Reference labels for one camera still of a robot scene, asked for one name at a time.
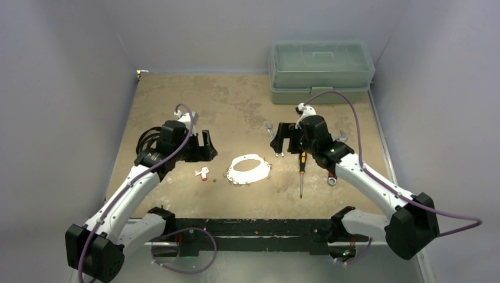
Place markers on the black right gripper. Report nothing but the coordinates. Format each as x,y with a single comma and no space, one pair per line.
291,138

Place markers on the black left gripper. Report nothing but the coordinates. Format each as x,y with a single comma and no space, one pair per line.
201,153

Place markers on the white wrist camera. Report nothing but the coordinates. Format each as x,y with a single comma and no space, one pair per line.
189,119
304,110

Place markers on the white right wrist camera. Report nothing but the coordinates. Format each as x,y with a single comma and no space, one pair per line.
304,110

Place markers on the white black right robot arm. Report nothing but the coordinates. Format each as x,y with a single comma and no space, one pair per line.
409,222

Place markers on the screwdriver black yellow handle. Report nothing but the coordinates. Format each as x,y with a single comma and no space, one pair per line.
302,163

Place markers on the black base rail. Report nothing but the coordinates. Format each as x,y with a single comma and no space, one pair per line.
253,235

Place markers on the white red small key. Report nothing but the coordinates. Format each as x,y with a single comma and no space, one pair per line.
203,173

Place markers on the green translucent plastic toolbox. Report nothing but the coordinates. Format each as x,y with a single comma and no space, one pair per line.
337,70

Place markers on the small silver open-end wrench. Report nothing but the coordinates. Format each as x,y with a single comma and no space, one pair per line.
269,128

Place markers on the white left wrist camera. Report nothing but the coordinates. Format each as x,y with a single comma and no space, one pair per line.
189,119

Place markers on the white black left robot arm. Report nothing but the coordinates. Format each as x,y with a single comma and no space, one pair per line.
97,249

